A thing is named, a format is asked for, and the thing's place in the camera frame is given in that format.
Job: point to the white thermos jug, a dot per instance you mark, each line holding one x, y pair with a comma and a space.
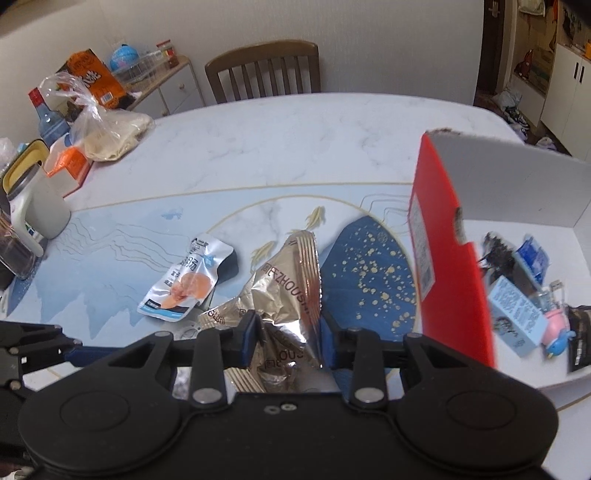
35, 203

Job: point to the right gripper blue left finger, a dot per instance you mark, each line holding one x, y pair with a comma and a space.
244, 340

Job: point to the silver sausage snack packet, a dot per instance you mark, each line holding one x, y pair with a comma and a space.
188, 283

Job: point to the red cardboard box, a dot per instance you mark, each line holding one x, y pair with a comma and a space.
467, 186

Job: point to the blue globe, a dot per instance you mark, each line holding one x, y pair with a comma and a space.
123, 57

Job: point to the wooden chair behind table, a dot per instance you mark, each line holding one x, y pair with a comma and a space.
268, 69

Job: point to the blue patterned table mat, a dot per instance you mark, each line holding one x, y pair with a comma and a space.
87, 289

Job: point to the pink pig toy figure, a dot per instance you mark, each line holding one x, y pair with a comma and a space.
551, 302

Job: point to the gold foil snack bag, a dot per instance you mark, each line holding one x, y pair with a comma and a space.
286, 292

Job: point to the black beads bag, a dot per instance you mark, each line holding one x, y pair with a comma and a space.
497, 260

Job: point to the clear glass tea bottle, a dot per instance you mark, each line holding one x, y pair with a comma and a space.
15, 256

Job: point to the blue glass liquor bottle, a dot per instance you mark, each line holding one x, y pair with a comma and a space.
52, 125

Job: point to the black dark snack packet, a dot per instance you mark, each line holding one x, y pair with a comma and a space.
580, 344

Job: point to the white wardrobe cabinets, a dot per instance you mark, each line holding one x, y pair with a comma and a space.
550, 63

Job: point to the white side cabinet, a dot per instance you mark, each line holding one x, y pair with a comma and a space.
170, 92

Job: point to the orange white carton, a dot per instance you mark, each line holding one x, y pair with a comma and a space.
66, 167

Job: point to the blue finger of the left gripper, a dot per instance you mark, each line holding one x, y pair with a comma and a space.
82, 356

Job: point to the light blue small box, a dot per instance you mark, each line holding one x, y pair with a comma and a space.
517, 321

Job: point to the plastic bag with flatbread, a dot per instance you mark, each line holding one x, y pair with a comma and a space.
101, 134

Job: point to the orange snack bag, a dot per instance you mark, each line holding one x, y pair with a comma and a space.
98, 79

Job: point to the blue wet wipe packet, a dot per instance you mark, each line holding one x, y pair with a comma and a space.
534, 258

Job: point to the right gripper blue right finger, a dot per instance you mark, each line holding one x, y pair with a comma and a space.
329, 329

